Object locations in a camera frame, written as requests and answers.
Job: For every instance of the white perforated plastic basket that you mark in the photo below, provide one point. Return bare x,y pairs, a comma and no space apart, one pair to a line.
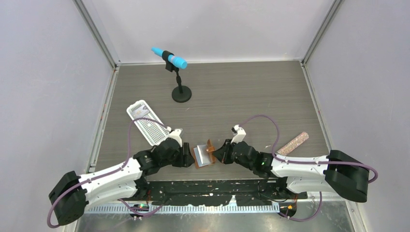
150,126

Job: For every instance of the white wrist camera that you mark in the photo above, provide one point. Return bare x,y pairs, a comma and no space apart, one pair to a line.
238,134
176,135

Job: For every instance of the card in basket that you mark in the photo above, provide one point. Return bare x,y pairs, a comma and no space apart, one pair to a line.
140,111

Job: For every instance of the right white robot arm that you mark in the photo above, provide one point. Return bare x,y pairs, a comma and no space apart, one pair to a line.
336,172

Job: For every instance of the brown leather card holder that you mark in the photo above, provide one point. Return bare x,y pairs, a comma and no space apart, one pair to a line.
211,149

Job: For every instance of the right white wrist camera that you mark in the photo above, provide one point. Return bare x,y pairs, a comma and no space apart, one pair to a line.
238,134

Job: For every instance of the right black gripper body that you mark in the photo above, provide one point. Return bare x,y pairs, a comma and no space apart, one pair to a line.
229,157

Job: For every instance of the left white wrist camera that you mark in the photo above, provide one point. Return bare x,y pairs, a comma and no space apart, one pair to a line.
176,135

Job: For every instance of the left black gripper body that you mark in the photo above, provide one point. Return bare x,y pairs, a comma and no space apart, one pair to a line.
179,159

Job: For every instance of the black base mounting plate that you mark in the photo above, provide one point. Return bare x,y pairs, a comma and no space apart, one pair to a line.
247,192

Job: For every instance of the black microphone stand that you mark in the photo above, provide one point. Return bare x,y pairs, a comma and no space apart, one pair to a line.
181,93

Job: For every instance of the blue toy microphone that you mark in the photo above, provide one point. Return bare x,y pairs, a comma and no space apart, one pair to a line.
172,61

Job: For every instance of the pink glitter stick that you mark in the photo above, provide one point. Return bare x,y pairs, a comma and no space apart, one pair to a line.
293,144

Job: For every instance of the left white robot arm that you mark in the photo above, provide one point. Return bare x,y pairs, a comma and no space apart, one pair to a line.
74,194

